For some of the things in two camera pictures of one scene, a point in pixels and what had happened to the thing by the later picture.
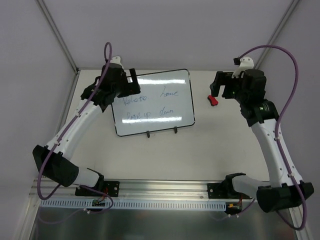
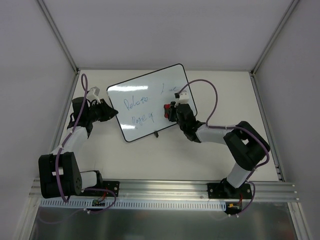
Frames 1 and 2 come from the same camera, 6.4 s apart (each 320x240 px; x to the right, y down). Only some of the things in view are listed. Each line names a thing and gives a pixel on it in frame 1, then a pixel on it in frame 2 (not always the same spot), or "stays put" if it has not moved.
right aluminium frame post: (290, 10) stays put
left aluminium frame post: (59, 38) stays put
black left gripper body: (129, 88) -> (102, 111)
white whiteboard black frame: (165, 102) stays put
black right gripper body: (225, 85) -> (175, 114)
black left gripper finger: (133, 88) -> (104, 111)
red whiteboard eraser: (212, 100) -> (166, 107)
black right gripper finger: (221, 78) -> (172, 114)
